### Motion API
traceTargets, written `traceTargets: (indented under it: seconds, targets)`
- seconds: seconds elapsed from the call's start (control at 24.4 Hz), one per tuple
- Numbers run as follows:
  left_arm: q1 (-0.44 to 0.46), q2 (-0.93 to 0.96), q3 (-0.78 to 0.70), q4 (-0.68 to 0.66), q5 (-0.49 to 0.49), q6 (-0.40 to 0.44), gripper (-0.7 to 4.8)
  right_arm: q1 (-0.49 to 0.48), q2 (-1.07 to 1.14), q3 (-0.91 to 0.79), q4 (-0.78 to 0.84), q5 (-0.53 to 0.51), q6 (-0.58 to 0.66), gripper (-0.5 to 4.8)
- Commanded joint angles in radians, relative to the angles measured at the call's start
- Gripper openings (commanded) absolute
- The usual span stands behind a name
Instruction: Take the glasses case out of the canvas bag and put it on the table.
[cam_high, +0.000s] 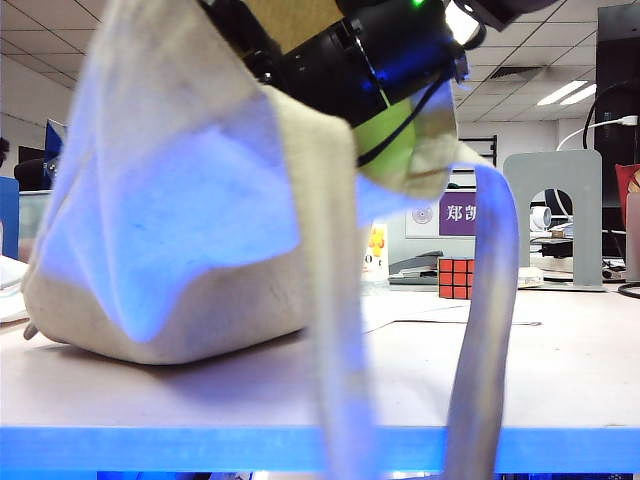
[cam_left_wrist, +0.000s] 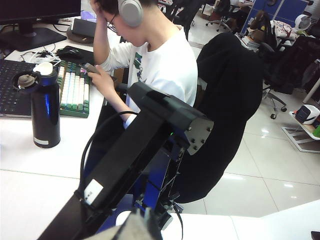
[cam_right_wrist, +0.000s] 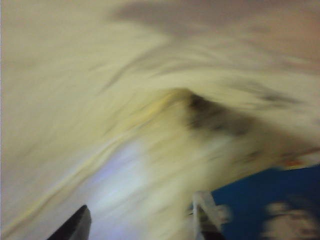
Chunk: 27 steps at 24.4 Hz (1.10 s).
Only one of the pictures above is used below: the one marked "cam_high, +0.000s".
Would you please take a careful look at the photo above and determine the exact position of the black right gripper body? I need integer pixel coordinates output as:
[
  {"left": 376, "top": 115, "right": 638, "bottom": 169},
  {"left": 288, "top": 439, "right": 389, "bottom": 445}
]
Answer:
[{"left": 272, "top": 22, "right": 391, "bottom": 129}]

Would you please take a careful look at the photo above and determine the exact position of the beige printed canvas tote bag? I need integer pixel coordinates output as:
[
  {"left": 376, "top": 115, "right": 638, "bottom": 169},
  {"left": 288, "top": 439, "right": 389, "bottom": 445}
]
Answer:
[{"left": 22, "top": 0, "right": 519, "bottom": 480}]

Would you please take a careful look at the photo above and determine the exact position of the clear C100 drink bottle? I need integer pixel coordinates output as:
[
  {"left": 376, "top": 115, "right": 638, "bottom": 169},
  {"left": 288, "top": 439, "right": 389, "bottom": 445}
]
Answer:
[{"left": 362, "top": 222, "right": 390, "bottom": 284}]

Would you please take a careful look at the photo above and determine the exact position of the black metal shelf rack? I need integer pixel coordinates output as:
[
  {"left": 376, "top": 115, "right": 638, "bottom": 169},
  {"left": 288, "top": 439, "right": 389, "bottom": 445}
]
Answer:
[{"left": 457, "top": 134, "right": 499, "bottom": 171}]

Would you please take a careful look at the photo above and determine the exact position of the purple white name plate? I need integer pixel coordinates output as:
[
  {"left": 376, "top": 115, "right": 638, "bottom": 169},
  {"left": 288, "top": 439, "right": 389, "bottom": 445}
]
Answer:
[{"left": 404, "top": 192, "right": 479, "bottom": 239}]

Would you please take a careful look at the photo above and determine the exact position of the grey stapler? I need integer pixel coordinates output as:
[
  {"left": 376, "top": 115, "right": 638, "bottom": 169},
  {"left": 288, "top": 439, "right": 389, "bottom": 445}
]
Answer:
[{"left": 388, "top": 251, "right": 441, "bottom": 286}]

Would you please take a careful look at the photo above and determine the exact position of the red black Rubik's cube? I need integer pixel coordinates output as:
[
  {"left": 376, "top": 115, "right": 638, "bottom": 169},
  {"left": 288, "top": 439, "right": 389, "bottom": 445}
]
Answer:
[{"left": 438, "top": 257, "right": 476, "bottom": 300}]

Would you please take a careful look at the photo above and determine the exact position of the small white desk fan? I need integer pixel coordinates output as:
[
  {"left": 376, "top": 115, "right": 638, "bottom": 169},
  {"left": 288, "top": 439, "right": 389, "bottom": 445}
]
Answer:
[{"left": 529, "top": 204, "right": 554, "bottom": 232}]

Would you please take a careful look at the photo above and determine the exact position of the blue glass trophy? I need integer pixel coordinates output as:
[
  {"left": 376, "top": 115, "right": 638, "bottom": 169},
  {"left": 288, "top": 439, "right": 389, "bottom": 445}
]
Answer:
[{"left": 43, "top": 118, "right": 69, "bottom": 176}]

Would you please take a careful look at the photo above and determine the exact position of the black tall cabinet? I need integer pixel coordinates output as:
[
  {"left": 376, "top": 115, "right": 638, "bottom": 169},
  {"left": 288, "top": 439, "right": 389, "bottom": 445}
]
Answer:
[{"left": 595, "top": 4, "right": 640, "bottom": 251}]

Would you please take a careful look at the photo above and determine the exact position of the grey metal bookend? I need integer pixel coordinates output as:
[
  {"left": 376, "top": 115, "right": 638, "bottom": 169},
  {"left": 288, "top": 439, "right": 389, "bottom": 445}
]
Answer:
[{"left": 502, "top": 149, "right": 606, "bottom": 292}]

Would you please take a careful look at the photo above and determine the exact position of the dark chair back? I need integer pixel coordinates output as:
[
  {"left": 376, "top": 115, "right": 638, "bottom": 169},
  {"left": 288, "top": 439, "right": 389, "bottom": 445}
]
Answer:
[{"left": 13, "top": 158, "right": 47, "bottom": 192}]

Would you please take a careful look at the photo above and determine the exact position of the red fabric item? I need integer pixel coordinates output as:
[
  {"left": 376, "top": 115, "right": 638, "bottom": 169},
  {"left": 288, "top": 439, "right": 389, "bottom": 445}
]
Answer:
[{"left": 614, "top": 163, "right": 640, "bottom": 211}]

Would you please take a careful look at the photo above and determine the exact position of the frosted glass desk partition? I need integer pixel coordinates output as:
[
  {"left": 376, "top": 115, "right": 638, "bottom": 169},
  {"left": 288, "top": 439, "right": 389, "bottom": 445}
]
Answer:
[{"left": 18, "top": 189, "right": 51, "bottom": 251}]

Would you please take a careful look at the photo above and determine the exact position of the blue metal bookend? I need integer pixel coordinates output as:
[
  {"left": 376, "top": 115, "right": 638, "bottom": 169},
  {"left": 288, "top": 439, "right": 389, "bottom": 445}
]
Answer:
[{"left": 0, "top": 175, "right": 21, "bottom": 261}]

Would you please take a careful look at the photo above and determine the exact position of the black hanging cable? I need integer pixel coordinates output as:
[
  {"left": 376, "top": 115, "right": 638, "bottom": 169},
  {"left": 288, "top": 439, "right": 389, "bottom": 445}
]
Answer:
[{"left": 582, "top": 77, "right": 640, "bottom": 147}]

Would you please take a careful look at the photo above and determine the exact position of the white USB cable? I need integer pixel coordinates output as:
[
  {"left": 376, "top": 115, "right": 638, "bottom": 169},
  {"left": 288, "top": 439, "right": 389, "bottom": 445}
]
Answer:
[{"left": 556, "top": 114, "right": 640, "bottom": 151}]

